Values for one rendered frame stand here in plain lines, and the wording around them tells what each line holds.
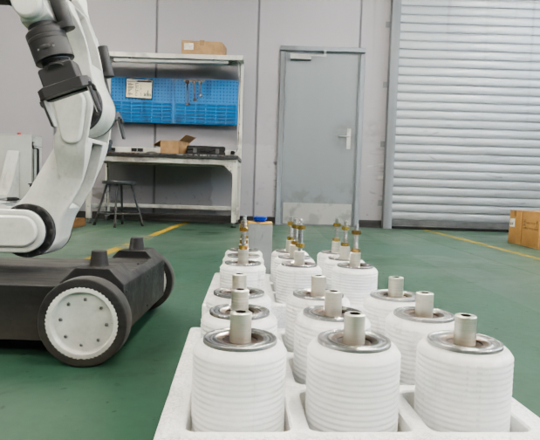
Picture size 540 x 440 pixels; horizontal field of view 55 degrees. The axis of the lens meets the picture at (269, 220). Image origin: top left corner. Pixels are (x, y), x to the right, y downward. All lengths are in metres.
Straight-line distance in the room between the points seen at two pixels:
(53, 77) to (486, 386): 1.08
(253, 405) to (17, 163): 4.27
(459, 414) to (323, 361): 0.14
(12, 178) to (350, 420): 4.24
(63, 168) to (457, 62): 5.68
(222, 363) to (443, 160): 6.04
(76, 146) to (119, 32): 5.32
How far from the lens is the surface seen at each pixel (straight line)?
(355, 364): 0.51
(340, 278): 1.07
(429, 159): 6.40
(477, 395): 0.56
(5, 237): 1.48
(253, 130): 6.22
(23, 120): 6.89
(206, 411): 0.53
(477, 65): 6.73
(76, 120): 1.41
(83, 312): 1.23
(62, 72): 1.29
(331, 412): 0.53
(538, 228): 4.69
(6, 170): 4.67
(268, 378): 0.51
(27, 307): 1.33
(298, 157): 6.19
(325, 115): 6.27
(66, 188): 1.46
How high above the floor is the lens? 0.40
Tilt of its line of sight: 3 degrees down
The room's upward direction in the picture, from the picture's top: 2 degrees clockwise
